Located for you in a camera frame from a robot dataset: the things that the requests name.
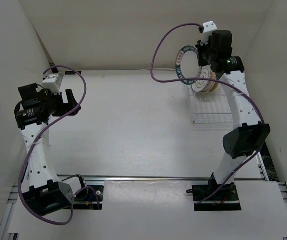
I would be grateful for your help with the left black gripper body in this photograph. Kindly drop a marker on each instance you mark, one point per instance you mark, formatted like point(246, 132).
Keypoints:
point(53, 102)

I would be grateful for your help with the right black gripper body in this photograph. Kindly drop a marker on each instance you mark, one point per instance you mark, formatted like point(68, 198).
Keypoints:
point(205, 54)

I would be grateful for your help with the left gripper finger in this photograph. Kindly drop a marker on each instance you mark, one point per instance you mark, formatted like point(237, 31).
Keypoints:
point(70, 97)
point(72, 110)

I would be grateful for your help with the green rimmed white plate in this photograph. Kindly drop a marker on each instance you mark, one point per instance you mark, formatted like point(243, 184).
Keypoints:
point(187, 65)

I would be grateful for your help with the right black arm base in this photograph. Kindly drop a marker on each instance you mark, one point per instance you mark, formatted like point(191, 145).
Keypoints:
point(225, 200)

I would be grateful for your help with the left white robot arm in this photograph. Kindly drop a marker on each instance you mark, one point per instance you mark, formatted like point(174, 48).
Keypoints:
point(46, 193)

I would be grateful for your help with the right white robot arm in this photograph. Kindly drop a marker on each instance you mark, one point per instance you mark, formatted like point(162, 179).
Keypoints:
point(250, 131)

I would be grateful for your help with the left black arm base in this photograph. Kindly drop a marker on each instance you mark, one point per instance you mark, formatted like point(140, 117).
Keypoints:
point(87, 199)

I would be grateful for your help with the white plate brown pattern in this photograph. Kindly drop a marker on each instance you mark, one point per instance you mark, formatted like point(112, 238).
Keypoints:
point(204, 86)

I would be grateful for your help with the yellow rimmed plate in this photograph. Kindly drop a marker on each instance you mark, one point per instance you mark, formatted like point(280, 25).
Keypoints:
point(216, 87)

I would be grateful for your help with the white front board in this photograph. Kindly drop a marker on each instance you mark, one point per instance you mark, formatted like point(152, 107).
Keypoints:
point(164, 211)

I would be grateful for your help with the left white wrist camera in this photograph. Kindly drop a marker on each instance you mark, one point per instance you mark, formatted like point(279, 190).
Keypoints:
point(53, 83)

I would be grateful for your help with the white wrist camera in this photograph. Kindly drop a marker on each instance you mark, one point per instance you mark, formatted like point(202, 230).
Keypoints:
point(208, 28)
point(53, 83)

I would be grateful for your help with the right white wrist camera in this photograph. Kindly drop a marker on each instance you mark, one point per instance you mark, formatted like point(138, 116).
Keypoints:
point(208, 28)

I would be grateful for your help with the white wire dish rack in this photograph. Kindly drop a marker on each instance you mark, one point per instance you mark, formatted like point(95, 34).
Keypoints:
point(208, 107)

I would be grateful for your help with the aluminium frame rail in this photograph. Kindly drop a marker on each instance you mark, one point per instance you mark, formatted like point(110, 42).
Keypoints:
point(93, 178)

